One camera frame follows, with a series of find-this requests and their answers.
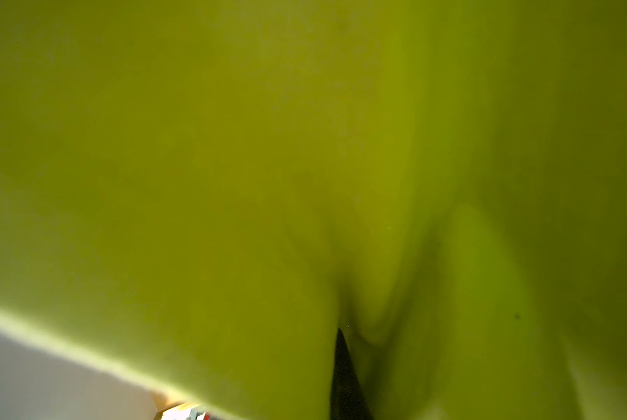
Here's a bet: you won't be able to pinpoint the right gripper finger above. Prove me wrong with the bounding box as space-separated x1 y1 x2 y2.
330 329 373 420

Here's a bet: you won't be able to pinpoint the yellow-green long pants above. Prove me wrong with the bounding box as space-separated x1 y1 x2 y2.
0 1 627 419

